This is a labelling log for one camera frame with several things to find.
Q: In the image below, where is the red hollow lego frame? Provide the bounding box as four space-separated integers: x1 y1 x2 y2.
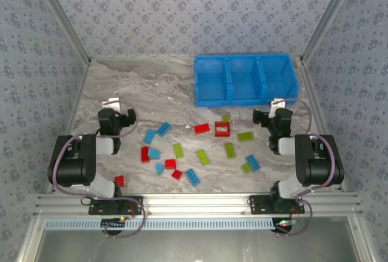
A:
214 121 231 138

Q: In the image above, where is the blue two-by-four lego brick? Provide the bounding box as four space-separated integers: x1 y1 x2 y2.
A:
185 168 201 187
156 121 173 137
245 155 261 172

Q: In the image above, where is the blue three-compartment bin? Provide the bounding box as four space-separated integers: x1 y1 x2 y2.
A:
193 53 301 108

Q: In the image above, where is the red two-by-four lego brick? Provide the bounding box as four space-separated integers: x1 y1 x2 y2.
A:
193 123 210 135

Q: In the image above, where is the small controller board with LED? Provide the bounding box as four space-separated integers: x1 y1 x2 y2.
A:
274 218 299 229
101 217 127 229

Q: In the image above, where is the grey metal lower panel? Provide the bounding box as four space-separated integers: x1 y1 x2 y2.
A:
18 217 380 262

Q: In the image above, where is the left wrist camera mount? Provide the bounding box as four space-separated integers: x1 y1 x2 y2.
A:
102 98 121 109

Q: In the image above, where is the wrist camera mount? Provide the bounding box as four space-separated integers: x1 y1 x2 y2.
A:
270 98 287 118
102 98 121 109

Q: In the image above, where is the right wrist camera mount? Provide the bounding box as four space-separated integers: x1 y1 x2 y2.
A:
270 98 287 118

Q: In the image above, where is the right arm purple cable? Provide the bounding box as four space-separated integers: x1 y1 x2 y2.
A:
274 98 338 237

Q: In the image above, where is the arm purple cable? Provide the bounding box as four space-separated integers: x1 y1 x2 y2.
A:
48 99 147 239
274 98 338 237

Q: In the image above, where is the aluminium table side rail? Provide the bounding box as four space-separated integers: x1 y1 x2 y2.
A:
47 58 92 195
298 57 346 192

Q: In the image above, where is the aluminium table end rail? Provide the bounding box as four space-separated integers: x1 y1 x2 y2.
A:
89 56 303 62

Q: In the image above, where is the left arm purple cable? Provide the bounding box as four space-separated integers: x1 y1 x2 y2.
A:
48 99 147 239

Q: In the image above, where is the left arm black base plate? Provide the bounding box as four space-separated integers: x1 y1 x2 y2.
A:
88 195 144 216

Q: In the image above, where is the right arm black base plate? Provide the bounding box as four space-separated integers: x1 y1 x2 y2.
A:
249 195 306 216

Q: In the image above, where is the aluminium mounting rail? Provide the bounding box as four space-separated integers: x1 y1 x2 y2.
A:
32 193 364 218

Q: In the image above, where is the aluminium frame post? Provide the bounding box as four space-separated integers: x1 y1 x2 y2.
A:
299 0 363 62
30 0 92 64

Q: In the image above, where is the perforated cable duct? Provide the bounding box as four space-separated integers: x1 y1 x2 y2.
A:
44 217 277 232

